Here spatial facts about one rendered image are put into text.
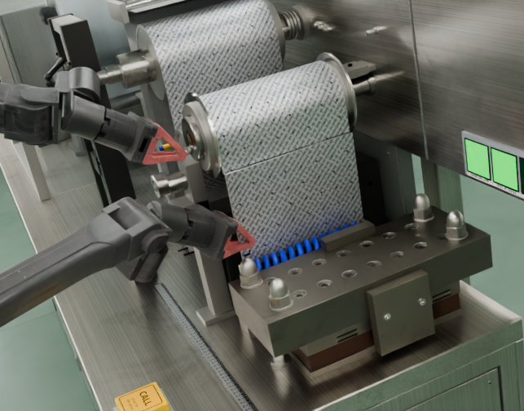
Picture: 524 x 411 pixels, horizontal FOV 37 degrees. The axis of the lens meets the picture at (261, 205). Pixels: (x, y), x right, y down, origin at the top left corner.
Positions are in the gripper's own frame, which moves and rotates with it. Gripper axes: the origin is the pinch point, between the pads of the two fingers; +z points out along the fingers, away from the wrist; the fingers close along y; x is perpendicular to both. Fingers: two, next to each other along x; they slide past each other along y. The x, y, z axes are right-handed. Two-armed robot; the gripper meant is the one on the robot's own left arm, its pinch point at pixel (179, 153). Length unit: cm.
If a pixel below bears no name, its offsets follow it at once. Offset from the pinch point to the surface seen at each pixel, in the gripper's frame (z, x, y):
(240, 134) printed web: 5.5, 7.0, 7.1
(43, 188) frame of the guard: 5, -33, -95
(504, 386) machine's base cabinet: 55, -14, 33
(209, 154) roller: 2.2, 2.2, 6.3
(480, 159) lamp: 31.0, 18.0, 31.8
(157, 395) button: 4.9, -34.6, 17.3
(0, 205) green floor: 52, -114, -378
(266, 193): 13.7, -0.4, 7.7
